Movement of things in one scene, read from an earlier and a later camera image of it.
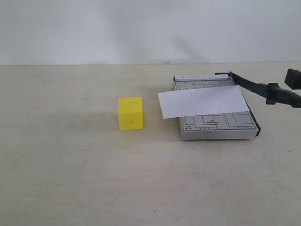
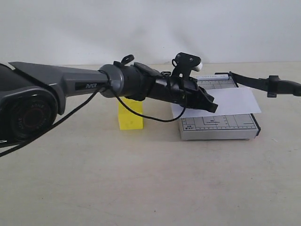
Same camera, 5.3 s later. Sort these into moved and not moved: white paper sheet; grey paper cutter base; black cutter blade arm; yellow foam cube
Moved: white paper sheet; black cutter blade arm
Not moved: grey paper cutter base; yellow foam cube
